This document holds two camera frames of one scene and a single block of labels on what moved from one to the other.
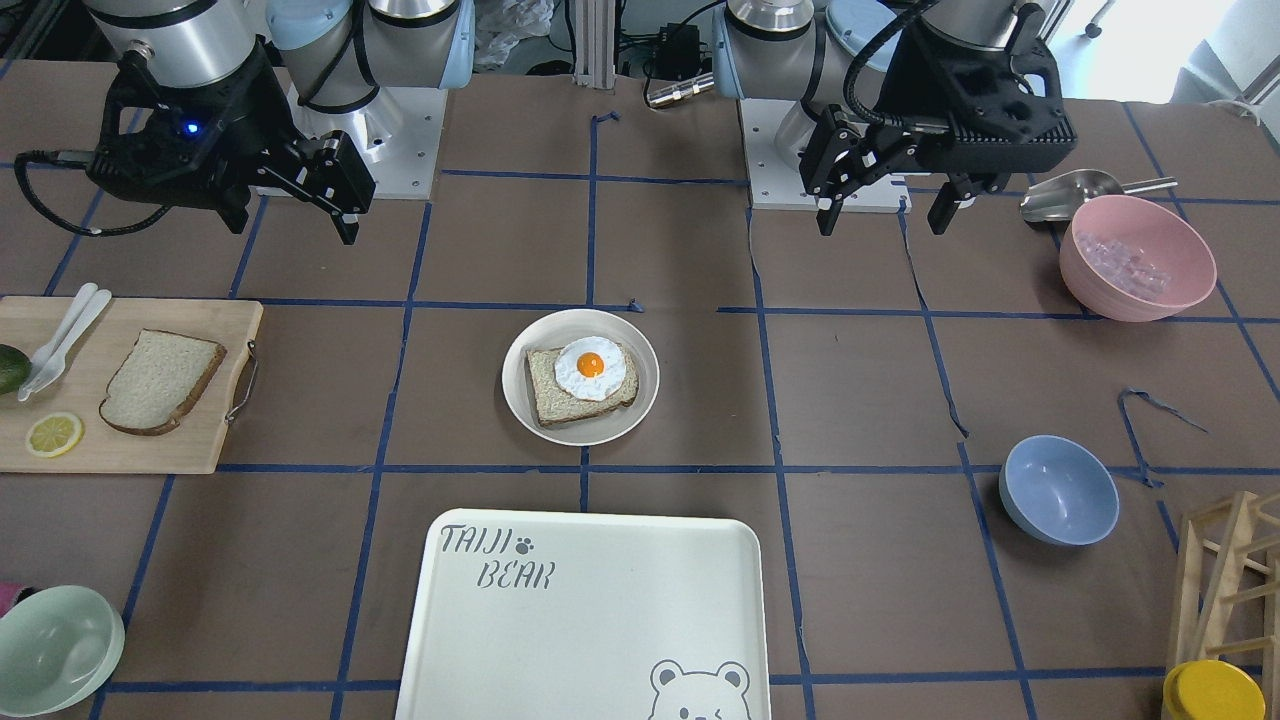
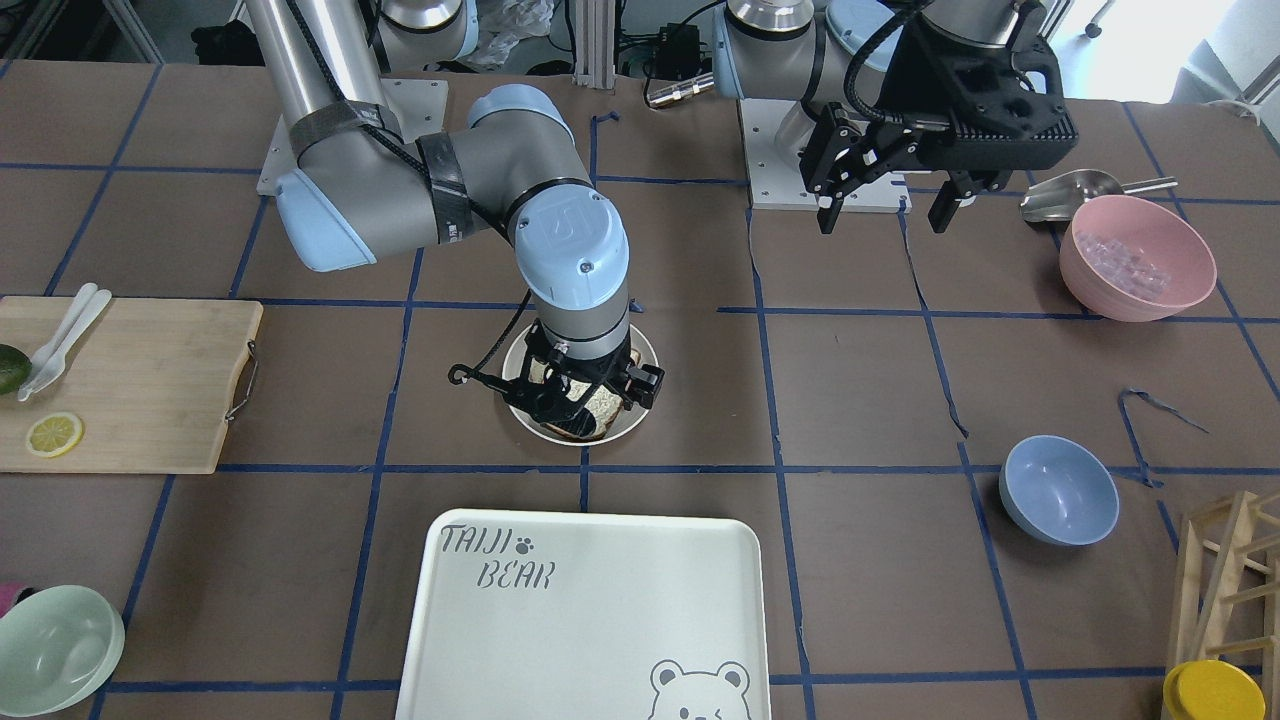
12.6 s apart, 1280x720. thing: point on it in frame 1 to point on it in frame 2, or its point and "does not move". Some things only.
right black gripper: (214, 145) to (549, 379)
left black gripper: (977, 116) does not move
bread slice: (157, 382) to (605, 407)
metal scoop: (1058, 199) does not move
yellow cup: (1211, 690) does not move
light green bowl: (59, 644) does not move
